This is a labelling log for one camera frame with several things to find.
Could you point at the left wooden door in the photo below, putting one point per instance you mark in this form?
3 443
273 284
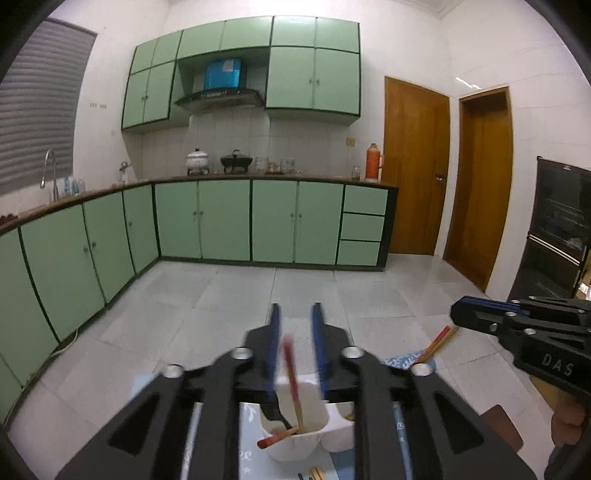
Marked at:
417 149

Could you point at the green kitchen cabinets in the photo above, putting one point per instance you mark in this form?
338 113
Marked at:
303 67
62 266

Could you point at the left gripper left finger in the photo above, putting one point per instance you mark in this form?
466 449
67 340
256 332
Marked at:
185 423

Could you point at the blue box above hood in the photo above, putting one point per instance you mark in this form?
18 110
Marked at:
225 73

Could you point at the black range hood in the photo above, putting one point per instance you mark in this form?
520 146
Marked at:
215 99

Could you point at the red patterned chopstick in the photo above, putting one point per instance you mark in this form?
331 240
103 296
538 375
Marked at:
445 334

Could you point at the right hand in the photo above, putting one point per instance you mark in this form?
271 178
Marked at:
567 421

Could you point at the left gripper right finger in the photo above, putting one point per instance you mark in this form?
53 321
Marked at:
466 447

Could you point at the right wooden door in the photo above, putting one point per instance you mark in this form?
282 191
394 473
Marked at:
483 186

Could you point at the grey window blind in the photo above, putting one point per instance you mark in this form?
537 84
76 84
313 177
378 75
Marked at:
39 99

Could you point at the green lower kitchen cabinets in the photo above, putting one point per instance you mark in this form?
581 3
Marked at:
62 266

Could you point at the black glass cabinet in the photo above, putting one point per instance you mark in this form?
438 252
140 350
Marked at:
558 241

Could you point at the black plastic spoon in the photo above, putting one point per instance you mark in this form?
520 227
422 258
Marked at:
272 412

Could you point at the white cooking pot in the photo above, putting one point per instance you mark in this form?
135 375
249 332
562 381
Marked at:
197 163

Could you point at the plain wooden chopstick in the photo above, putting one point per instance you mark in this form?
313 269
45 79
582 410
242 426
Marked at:
316 474

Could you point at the white double utensil holder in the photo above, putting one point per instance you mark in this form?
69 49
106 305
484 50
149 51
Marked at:
325 425

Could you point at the orange thermos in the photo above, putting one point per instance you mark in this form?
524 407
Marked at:
374 159

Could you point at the wooden door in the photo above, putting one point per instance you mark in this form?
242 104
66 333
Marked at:
483 186
417 149

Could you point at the glass jar on counter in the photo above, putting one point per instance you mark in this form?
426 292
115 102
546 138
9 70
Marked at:
356 173

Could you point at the black wok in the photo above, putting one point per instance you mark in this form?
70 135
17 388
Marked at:
236 163

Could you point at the brown wooden stool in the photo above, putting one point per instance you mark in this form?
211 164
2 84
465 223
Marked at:
498 419

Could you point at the red wooden chopstick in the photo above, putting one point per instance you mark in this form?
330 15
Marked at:
288 356

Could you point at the green upper kitchen cabinets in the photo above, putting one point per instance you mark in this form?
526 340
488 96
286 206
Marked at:
303 67

